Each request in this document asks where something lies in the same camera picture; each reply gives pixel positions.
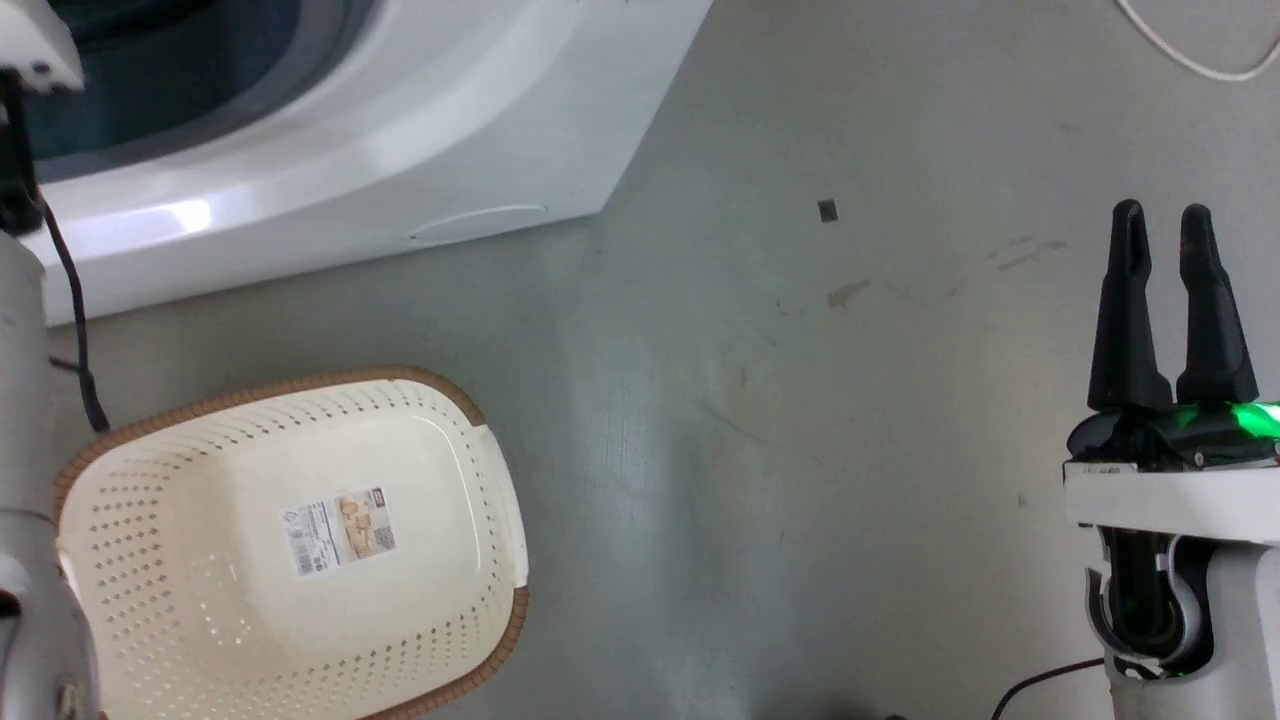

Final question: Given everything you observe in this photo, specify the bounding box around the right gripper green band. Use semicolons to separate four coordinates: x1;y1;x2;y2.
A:
1062;199;1280;547

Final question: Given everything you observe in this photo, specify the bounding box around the oval washing machine filter cover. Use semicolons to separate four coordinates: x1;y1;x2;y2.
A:
408;204;550;244

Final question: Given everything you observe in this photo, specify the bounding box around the white washing machine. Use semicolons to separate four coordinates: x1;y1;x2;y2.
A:
0;0;716;327

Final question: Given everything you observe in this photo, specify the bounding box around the cream perforated laundry basket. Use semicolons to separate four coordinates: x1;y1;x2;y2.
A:
54;365;531;720

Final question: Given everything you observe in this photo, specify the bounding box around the grey washing machine door seal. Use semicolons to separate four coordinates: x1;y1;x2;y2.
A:
30;0;381;184

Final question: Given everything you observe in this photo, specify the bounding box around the paper label sticker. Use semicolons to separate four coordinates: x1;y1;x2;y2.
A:
282;487;399;579

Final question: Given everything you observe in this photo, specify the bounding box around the white cable on floor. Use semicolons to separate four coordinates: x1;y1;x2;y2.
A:
1114;0;1280;84

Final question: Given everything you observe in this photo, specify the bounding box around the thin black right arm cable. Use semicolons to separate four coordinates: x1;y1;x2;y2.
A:
990;657;1107;720

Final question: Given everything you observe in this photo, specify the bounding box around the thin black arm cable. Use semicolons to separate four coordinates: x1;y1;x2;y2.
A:
990;657;1107;720
38;198;111;434

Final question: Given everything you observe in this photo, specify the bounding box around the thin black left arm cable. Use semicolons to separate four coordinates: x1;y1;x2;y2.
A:
38;198;111;434

